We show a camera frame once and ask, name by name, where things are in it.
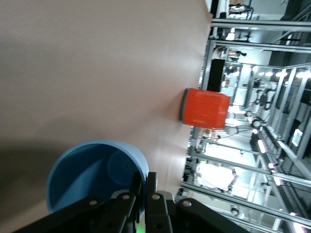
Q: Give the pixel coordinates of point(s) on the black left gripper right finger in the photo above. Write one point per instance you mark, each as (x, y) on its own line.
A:
(160, 218)

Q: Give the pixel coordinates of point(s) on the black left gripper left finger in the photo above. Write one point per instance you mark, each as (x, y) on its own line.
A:
(97, 218)

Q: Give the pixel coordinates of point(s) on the light blue plastic cup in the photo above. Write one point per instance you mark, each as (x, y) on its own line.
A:
(80, 174)

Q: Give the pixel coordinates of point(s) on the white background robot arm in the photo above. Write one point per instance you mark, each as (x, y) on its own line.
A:
(272, 85)

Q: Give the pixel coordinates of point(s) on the orange can with silver lid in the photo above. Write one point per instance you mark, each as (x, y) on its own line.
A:
(206, 109)

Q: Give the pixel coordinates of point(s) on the black rectangular panel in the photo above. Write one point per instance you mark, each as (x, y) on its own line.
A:
(216, 75)

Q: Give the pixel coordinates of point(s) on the white framed screen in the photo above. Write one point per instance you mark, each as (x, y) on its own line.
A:
(297, 137)

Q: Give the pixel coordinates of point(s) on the brown table cloth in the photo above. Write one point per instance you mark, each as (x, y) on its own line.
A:
(73, 60)

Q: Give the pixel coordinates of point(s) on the aluminium profile frame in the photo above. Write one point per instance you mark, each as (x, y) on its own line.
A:
(255, 25)

